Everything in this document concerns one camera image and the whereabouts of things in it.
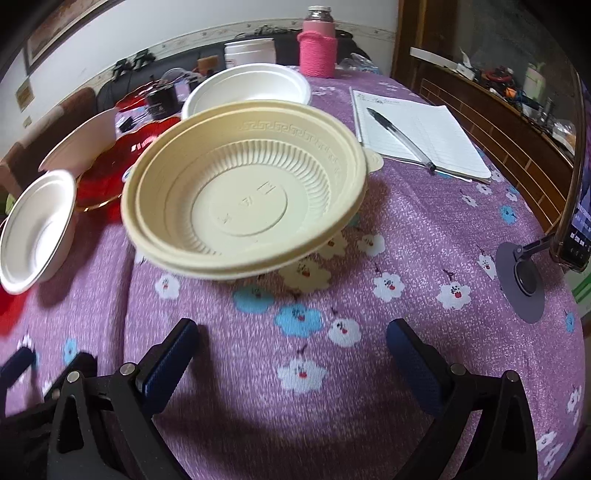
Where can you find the black metal device left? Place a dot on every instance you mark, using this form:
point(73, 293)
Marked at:
point(162, 102)

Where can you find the deep white paper bowl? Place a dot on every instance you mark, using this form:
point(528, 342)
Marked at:
point(77, 151)

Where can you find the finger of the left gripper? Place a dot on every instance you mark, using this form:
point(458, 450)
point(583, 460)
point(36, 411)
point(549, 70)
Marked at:
point(16, 366)

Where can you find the beige plastic bowl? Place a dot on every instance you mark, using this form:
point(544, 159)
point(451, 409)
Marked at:
point(245, 188)

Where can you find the white plastic jar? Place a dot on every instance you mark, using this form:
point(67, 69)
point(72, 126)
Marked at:
point(252, 51)

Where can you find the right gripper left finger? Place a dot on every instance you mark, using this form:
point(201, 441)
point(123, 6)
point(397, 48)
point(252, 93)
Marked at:
point(156, 376)

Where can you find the framed horse painting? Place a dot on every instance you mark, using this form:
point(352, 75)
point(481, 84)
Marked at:
point(68, 17)

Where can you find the wooden sideboard with clutter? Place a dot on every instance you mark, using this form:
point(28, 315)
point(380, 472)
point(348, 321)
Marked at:
point(504, 78)

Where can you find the purple floral tablecloth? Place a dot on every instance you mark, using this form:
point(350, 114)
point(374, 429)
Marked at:
point(295, 380)

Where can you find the phone on round stand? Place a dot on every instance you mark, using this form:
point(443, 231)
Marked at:
point(568, 246)

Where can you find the black leather sofa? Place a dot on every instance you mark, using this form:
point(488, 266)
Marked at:
point(287, 53)

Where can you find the wide white paper bowl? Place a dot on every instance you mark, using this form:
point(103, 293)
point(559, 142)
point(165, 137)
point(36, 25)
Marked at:
point(250, 82)

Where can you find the small white paper bowl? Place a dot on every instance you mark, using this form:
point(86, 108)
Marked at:
point(38, 233)

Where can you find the white lined notebook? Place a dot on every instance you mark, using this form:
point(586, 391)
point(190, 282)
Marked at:
point(433, 128)

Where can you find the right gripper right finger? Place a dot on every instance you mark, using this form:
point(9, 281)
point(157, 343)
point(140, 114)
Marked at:
point(434, 382)

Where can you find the black ballpoint pen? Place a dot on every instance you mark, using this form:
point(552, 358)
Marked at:
point(403, 138)

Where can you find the pink sleeved thermos bottle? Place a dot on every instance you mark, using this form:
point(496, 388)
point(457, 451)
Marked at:
point(318, 45)

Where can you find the black bottle with cork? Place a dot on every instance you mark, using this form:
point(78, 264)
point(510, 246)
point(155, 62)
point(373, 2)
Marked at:
point(207, 66)

